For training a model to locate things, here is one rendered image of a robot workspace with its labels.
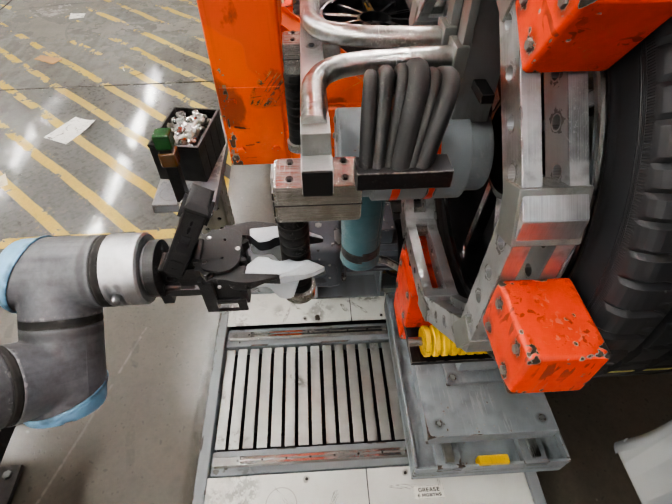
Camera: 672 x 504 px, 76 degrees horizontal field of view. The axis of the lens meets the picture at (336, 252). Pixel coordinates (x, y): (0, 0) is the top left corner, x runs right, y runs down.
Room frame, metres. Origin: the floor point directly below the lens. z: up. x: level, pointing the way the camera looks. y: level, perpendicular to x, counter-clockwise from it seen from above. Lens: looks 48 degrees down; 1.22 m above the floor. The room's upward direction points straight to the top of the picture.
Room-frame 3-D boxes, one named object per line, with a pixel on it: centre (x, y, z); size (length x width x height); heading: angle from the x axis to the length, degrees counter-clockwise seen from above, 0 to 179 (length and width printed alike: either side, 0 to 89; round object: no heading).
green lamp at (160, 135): (0.89, 0.41, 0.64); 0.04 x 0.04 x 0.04; 3
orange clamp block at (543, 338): (0.23, -0.20, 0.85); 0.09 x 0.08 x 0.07; 3
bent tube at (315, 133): (0.43, -0.06, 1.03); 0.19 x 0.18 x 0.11; 93
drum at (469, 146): (0.54, -0.10, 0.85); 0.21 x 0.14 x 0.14; 93
